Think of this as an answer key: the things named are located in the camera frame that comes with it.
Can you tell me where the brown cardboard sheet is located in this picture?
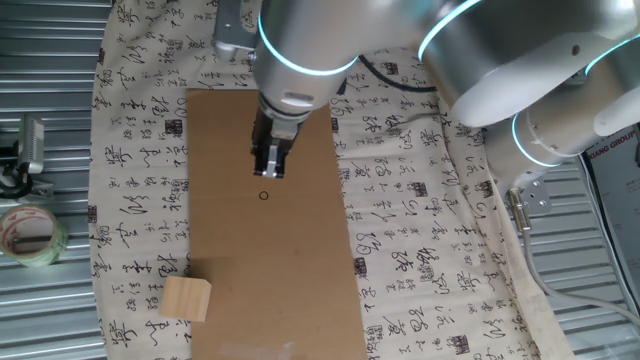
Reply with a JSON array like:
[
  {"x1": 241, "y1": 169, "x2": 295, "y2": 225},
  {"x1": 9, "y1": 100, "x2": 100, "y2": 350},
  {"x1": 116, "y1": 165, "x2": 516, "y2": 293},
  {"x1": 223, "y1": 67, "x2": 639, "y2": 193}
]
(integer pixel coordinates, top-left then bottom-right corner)
[{"x1": 185, "y1": 87, "x2": 370, "y2": 360}]

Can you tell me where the metal cable connector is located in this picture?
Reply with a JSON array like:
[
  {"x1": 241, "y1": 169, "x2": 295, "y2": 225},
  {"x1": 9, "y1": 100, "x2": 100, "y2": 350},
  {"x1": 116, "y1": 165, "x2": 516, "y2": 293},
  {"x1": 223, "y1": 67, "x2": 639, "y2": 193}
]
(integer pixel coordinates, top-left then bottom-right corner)
[{"x1": 504, "y1": 187, "x2": 533, "y2": 233}]

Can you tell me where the dark printed poster board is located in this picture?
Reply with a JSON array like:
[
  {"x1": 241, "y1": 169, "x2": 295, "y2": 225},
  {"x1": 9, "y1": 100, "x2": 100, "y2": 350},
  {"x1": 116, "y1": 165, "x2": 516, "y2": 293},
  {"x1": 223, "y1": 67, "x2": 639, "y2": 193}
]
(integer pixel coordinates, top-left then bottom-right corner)
[{"x1": 581, "y1": 124, "x2": 640, "y2": 306}]

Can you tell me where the silver metal bracket plate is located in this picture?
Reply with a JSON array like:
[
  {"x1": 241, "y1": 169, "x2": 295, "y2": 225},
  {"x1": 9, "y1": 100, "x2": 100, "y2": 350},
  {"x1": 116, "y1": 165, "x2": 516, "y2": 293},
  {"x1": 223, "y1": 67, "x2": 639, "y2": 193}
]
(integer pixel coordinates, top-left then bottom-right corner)
[{"x1": 513, "y1": 171, "x2": 553, "y2": 217}]

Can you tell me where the white calligraphy print cloth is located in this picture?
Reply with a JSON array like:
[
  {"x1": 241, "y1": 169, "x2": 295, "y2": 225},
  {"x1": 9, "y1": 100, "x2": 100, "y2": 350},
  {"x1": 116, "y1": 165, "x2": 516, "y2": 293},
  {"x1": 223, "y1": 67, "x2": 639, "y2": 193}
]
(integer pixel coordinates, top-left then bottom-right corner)
[{"x1": 87, "y1": 0, "x2": 576, "y2": 360}]

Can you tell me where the light wooden block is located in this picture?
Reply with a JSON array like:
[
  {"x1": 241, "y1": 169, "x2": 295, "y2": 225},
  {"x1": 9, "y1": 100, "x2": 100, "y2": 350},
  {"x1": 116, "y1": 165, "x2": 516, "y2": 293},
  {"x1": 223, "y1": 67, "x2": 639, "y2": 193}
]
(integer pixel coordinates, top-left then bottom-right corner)
[{"x1": 158, "y1": 275, "x2": 213, "y2": 324}]

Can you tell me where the silver finned camera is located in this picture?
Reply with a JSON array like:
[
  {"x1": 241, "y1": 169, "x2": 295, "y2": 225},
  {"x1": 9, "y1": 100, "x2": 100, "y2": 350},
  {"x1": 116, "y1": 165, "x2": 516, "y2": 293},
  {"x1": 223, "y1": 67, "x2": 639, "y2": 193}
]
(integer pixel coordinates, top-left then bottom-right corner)
[{"x1": 16, "y1": 113, "x2": 46, "y2": 175}]

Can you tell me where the thick grey cable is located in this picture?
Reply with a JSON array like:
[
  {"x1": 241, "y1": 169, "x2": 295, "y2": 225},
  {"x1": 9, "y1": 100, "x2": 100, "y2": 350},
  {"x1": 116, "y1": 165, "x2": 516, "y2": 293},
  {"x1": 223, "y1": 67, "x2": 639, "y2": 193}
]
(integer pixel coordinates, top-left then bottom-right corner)
[{"x1": 519, "y1": 227, "x2": 640, "y2": 329}]

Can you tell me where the clear packing tape roll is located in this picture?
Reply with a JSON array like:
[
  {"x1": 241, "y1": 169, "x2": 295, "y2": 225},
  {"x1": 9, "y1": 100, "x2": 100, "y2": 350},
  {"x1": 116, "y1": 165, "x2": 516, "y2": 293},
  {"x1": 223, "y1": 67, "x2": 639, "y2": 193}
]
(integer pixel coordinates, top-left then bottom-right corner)
[{"x1": 0, "y1": 203, "x2": 70, "y2": 269}]

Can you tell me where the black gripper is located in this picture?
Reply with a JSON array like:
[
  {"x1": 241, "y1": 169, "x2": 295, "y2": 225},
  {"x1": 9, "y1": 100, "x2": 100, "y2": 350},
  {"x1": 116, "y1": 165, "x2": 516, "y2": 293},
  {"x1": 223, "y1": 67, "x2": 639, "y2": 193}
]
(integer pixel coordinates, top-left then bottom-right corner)
[{"x1": 251, "y1": 109, "x2": 304, "y2": 179}]

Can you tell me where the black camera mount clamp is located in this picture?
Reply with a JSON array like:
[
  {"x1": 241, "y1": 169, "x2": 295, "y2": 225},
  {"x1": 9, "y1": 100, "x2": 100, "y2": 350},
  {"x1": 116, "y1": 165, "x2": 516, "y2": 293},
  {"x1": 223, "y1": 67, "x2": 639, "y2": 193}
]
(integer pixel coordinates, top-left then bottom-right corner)
[{"x1": 0, "y1": 144, "x2": 55, "y2": 200}]

